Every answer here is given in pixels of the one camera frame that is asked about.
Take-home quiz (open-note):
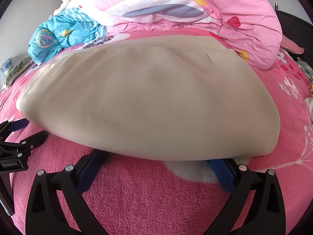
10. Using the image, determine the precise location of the pink pillow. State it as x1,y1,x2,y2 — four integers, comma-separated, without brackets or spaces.
280,35,305,54

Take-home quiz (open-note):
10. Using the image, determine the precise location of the beige zip jacket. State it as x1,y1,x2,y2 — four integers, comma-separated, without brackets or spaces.
16,35,281,162

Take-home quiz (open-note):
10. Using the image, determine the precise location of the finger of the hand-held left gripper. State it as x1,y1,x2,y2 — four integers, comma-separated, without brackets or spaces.
0,119,30,141
0,130,49,159

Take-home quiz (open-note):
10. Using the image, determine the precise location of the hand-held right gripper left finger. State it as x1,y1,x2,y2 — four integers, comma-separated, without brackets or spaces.
25,149,108,235

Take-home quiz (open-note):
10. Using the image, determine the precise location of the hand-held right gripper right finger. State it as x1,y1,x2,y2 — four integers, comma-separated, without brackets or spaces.
208,159,286,235

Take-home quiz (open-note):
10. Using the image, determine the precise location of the pink fleece blanket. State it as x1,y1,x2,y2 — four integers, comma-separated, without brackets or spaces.
0,27,313,235

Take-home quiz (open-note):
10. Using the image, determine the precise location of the light plaid cloth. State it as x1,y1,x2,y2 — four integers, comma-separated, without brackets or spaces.
295,57,313,82

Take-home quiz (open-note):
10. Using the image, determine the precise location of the dark headboard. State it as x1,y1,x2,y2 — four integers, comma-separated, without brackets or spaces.
275,4,313,66

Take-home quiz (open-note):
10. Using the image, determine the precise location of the pink printed quilt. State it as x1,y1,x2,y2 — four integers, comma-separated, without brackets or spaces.
68,0,283,71

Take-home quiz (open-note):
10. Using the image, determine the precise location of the white fluffy cloth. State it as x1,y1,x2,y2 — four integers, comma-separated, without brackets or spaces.
54,0,74,15

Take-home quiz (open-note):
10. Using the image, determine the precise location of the blue printed quilt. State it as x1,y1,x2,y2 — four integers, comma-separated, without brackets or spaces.
27,8,108,65

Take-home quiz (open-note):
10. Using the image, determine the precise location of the grey green bundle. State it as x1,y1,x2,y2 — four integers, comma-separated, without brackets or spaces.
2,55,33,87

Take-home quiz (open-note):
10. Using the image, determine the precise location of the clear plastic bag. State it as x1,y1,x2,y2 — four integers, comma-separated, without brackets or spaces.
0,57,16,77

